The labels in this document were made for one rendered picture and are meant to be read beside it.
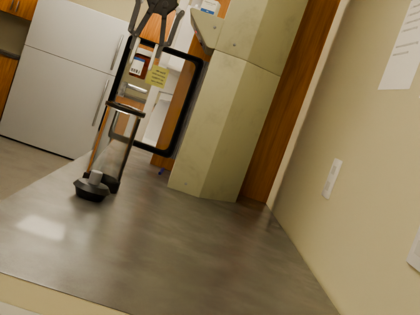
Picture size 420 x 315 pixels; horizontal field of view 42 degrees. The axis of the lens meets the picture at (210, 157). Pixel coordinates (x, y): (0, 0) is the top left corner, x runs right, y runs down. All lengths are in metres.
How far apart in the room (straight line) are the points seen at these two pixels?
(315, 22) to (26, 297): 1.67
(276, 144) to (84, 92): 4.80
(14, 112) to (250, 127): 5.33
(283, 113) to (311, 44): 0.29
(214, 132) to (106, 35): 5.07
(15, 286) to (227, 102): 1.12
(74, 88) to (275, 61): 5.07
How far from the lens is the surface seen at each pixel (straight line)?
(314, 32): 2.20
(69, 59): 6.82
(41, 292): 0.80
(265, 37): 1.83
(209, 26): 1.78
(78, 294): 0.80
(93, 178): 1.31
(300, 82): 2.18
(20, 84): 6.96
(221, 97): 1.77
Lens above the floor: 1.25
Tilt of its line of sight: 6 degrees down
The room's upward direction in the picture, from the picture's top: 19 degrees clockwise
